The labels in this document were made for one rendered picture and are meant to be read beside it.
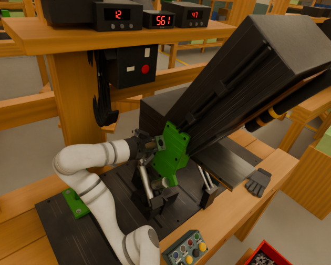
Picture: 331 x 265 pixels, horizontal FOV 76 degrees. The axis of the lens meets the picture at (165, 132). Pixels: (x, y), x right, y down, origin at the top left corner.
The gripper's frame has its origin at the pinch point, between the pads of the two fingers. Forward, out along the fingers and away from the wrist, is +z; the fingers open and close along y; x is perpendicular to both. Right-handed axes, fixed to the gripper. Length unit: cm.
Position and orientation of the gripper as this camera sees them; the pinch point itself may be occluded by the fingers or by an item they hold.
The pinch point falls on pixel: (155, 144)
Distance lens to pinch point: 78.8
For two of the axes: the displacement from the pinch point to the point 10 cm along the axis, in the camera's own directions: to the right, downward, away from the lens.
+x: -6.7, 2.3, 7.1
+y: -2.3, -9.7, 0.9
